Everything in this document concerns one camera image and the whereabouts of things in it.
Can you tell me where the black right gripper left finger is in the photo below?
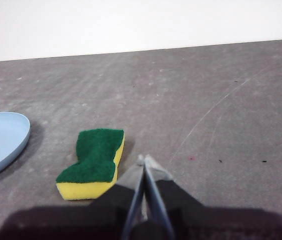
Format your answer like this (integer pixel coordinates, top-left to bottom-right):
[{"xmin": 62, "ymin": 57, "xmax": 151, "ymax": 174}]
[{"xmin": 0, "ymin": 154, "xmax": 146, "ymax": 240}]

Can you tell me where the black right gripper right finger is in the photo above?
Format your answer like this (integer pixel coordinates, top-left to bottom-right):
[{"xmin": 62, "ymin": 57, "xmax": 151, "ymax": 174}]
[{"xmin": 145, "ymin": 153, "xmax": 282, "ymax": 240}]

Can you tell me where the yellow sponge with green pad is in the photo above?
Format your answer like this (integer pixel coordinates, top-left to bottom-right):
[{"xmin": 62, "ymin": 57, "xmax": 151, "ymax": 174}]
[{"xmin": 55, "ymin": 128, "xmax": 126, "ymax": 201}]

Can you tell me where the light blue round plate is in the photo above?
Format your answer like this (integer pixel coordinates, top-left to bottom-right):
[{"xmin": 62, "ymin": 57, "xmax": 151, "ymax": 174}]
[{"xmin": 0, "ymin": 111, "xmax": 31, "ymax": 185}]

